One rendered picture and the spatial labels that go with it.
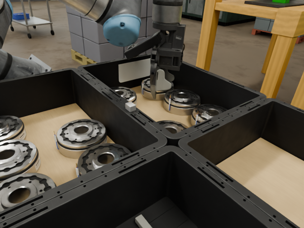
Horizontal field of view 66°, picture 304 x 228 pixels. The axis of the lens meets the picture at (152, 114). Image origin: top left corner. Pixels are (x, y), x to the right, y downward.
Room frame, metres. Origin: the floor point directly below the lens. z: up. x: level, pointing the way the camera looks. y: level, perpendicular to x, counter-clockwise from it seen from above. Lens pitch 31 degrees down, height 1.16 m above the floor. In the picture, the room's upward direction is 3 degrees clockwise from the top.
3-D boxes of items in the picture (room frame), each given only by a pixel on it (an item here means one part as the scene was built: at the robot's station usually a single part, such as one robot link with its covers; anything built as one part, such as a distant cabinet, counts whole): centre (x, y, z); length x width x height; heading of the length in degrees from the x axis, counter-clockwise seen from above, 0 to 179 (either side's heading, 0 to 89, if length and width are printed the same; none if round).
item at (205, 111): (0.51, -0.15, 0.86); 0.05 x 0.05 x 0.01
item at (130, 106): (0.39, 0.04, 0.94); 0.02 x 0.01 x 0.01; 39
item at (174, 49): (0.64, -0.03, 0.99); 0.09 x 0.08 x 0.12; 79
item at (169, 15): (0.65, -0.02, 1.07); 0.08 x 0.08 x 0.05
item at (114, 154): (0.32, 0.08, 0.86); 0.05 x 0.05 x 0.01
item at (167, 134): (0.55, -0.03, 0.92); 0.40 x 0.30 x 0.02; 39
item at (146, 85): (0.68, -0.01, 0.86); 0.10 x 0.10 x 0.01
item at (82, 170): (0.32, 0.08, 0.86); 0.10 x 0.10 x 0.01
